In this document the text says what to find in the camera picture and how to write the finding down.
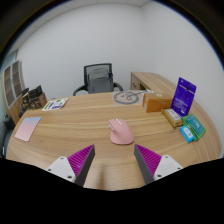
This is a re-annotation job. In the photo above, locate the grey backpack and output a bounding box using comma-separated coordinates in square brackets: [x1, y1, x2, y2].
[87, 68, 114, 94]

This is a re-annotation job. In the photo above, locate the black mesh office chair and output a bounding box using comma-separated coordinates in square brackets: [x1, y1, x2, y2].
[72, 62, 124, 97]

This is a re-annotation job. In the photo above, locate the tall brown coffee box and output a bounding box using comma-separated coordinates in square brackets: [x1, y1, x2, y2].
[19, 88, 31, 118]

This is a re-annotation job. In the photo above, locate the wooden shelf unit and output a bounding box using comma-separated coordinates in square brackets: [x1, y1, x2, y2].
[0, 59, 28, 125]

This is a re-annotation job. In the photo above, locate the black leather seat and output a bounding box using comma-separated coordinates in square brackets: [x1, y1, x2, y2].
[0, 114, 16, 158]

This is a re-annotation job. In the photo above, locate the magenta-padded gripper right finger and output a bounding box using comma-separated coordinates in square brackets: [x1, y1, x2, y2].
[133, 144, 184, 185]

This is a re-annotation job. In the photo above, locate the green packet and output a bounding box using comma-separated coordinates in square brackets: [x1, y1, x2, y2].
[181, 113, 207, 142]

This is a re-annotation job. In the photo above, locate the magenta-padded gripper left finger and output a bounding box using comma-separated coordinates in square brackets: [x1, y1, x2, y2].
[45, 144, 96, 188]

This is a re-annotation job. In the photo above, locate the small blue packet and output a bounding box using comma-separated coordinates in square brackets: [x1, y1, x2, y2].
[179, 125, 195, 144]

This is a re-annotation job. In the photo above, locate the wide dark brown coffee box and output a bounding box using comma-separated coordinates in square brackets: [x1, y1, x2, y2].
[28, 93, 48, 110]

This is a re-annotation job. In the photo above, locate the clear sheet with grey ring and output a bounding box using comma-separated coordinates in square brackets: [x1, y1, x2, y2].
[112, 89, 148, 106]

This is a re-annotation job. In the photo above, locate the white sheet with coloured stickers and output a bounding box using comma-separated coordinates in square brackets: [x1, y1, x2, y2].
[41, 97, 70, 112]

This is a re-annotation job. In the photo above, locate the black carton box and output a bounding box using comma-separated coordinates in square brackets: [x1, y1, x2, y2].
[28, 85, 44, 100]

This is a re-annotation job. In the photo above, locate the orange-brown cardboard box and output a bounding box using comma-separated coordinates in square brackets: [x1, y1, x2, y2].
[142, 92, 174, 113]

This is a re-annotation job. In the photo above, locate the pink and blue mouse pad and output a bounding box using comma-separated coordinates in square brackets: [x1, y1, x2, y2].
[14, 116, 43, 143]

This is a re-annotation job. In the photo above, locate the long tan small box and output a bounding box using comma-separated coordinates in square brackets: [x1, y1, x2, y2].
[161, 108, 184, 129]

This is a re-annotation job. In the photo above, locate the pink computer mouse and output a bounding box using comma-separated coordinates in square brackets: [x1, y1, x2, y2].
[108, 117, 135, 146]

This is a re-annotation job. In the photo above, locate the wooden side desk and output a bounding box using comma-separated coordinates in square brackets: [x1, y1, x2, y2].
[129, 71, 178, 94]

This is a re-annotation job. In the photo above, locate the purple hanging package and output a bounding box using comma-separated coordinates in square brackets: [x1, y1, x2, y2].
[170, 77, 198, 118]

